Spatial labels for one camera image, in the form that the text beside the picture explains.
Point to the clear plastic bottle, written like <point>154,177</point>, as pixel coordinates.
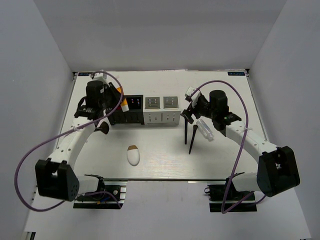
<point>205,130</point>

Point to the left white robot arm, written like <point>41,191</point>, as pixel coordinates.
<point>55,176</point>

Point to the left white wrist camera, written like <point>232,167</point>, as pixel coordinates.
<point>99,76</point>

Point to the blue table label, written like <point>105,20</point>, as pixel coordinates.
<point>236,73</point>
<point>84,74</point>

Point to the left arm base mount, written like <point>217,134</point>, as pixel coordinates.
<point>111,196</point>

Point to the right blue table label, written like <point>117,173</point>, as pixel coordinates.
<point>236,73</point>

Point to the white slotted organizer box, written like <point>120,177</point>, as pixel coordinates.
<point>161,110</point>

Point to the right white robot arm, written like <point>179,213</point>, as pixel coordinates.
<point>277,169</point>

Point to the black makeup brush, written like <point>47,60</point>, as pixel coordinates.
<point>185,131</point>
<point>195,128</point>

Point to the orange cream tube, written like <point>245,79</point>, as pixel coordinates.
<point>124,104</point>

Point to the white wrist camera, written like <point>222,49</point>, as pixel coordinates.
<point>99,76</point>
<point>192,95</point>

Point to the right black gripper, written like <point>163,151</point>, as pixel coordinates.
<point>191,110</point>

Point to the large powder brush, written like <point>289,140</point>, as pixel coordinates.
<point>104,128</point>

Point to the white oval bottle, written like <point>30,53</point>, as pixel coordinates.
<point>133,155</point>

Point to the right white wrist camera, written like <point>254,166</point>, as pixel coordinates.
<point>192,95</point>

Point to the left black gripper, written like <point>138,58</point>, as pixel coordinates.
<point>110,88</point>

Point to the black slotted organizer box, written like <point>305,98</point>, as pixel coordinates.
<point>133,116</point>

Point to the left blue table label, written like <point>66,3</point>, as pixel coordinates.
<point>84,74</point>

